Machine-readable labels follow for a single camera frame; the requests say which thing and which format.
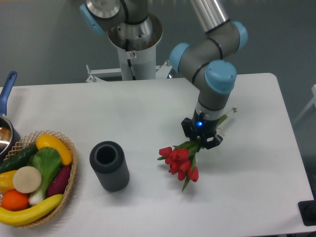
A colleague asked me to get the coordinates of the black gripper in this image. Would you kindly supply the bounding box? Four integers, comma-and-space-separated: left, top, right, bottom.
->
181, 109, 223, 150

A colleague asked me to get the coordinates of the red tulip bouquet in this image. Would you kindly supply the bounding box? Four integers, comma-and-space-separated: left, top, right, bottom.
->
157, 107, 237, 191

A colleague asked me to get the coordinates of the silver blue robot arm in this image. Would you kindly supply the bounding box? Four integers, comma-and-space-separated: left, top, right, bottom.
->
79, 0, 248, 149

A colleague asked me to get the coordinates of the dark grey ribbed vase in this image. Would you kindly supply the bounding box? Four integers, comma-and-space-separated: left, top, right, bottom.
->
89, 141, 130, 192

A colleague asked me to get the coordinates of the black device at edge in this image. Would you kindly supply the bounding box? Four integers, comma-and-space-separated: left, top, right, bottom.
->
298, 200, 316, 226

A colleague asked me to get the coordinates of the purple sweet potato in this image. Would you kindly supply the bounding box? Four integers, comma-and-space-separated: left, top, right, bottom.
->
47, 166, 71, 197

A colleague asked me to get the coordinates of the green bok choy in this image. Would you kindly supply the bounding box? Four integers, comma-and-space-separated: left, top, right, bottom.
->
27, 147, 61, 206

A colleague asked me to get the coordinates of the yellow squash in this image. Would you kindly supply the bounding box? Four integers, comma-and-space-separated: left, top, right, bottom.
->
36, 134, 73, 166

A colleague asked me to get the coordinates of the woven wicker basket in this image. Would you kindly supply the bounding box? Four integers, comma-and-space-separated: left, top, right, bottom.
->
4, 130, 78, 228

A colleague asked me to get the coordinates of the beige round disc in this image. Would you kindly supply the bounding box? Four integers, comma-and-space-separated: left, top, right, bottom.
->
13, 166, 41, 194

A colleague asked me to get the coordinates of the dark green cucumber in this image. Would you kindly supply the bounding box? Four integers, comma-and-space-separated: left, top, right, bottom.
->
0, 145, 38, 173

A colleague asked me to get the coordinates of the yellow bell pepper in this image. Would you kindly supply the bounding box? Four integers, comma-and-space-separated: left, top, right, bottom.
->
0, 170, 17, 194

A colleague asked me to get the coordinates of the orange fruit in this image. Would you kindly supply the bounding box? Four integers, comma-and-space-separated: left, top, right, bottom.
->
0, 190, 29, 211

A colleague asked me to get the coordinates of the yellow banana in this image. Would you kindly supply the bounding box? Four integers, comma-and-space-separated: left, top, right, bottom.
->
0, 194, 63, 227

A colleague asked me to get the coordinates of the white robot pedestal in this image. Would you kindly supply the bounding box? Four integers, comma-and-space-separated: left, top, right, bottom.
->
86, 45, 179, 83

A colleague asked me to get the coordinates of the black cable on pedestal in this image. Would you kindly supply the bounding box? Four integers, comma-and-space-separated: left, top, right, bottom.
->
124, 39, 137, 80

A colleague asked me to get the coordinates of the white frame at right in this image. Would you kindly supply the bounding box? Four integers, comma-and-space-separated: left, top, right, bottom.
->
294, 84, 316, 123

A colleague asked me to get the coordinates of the blue handled saucepan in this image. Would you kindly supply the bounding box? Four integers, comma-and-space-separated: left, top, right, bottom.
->
0, 71, 20, 163

